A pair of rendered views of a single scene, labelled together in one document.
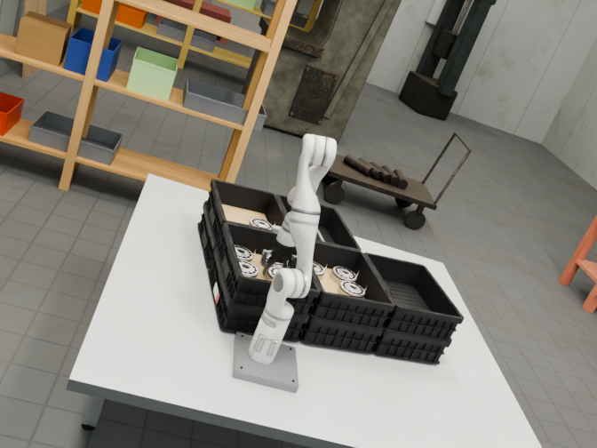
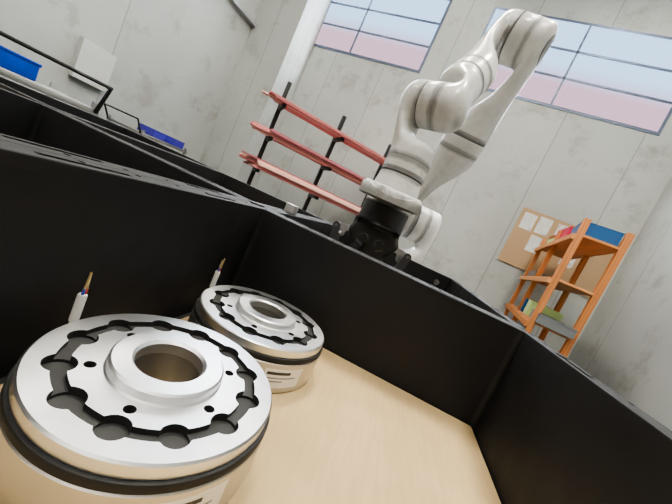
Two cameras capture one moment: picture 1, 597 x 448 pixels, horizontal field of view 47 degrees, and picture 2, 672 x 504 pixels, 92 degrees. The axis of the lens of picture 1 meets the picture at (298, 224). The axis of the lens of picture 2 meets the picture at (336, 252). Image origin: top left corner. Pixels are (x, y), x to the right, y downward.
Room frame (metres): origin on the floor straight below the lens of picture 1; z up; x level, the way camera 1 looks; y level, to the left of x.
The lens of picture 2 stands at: (2.71, 0.25, 0.96)
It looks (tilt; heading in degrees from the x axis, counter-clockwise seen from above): 6 degrees down; 212
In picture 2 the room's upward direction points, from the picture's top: 24 degrees clockwise
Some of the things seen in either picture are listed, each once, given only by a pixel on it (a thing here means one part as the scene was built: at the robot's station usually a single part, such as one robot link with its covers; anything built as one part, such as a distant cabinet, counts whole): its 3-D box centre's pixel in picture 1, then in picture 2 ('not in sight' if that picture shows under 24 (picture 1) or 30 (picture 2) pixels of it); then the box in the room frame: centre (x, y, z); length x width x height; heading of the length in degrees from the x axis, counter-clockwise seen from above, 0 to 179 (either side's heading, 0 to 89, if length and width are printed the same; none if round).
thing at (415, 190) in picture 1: (389, 164); not in sight; (5.94, -0.56, 0.42); 1.12 x 0.62 x 0.85; 105
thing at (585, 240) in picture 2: not in sight; (542, 300); (-2.62, 0.35, 1.02); 2.34 x 0.60 x 2.05; 12
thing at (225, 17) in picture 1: (194, 15); not in sight; (10.91, 2.75, 0.21); 1.18 x 0.85 x 0.41; 102
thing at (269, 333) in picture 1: (269, 333); not in sight; (1.91, -0.04, 0.82); 0.09 x 0.09 x 0.17; 5
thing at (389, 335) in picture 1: (394, 319); not in sight; (2.45, -0.50, 0.76); 0.40 x 0.30 x 0.12; 23
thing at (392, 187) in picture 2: (287, 231); (395, 188); (2.25, 0.03, 1.03); 0.11 x 0.09 x 0.06; 24
